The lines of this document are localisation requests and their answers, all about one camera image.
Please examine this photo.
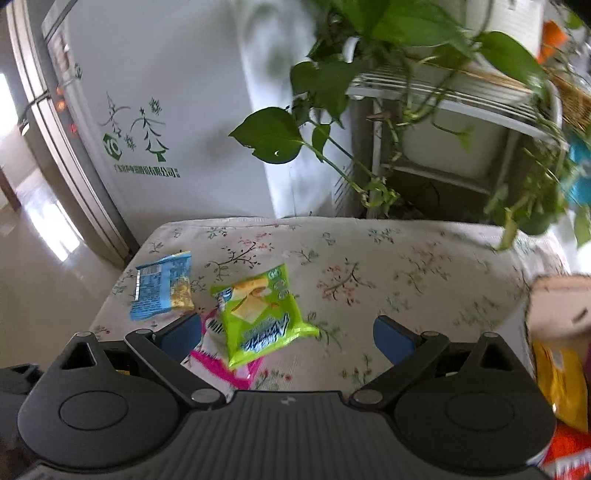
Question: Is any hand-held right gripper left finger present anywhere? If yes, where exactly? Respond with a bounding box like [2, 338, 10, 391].
[44, 313, 223, 411]

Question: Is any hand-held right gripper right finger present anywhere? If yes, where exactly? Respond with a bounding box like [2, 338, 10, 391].
[350, 315, 533, 411]

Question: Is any pink white snack packet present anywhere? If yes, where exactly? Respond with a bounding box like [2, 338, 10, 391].
[180, 308, 265, 402]

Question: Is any green chips packet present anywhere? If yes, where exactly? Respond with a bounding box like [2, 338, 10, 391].
[211, 263, 321, 370]

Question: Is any brown cardboard box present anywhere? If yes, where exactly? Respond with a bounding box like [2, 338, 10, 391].
[527, 274, 591, 344]

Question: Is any light blue yellow snack packet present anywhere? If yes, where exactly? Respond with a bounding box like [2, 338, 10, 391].
[129, 250, 195, 322]

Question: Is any orange red snack packet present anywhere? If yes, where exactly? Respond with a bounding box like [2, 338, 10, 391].
[539, 424, 591, 480]

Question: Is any white plant pot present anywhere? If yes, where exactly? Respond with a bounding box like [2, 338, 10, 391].
[443, 0, 546, 54]
[399, 69, 511, 180]

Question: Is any white chest freezer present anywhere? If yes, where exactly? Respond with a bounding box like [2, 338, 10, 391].
[41, 0, 363, 266]

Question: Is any grey printed tablecloth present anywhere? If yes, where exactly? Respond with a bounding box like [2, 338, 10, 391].
[566, 133, 591, 207]

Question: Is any green pothos plant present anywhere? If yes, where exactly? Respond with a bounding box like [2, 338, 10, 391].
[228, 0, 591, 252]

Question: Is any wicker basket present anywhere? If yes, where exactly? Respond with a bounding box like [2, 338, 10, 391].
[547, 69, 591, 136]

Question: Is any orange object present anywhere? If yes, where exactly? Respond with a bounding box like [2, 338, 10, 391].
[537, 20, 568, 64]

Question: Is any white wire plant stand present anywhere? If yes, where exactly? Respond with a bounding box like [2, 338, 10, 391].
[345, 64, 564, 220]

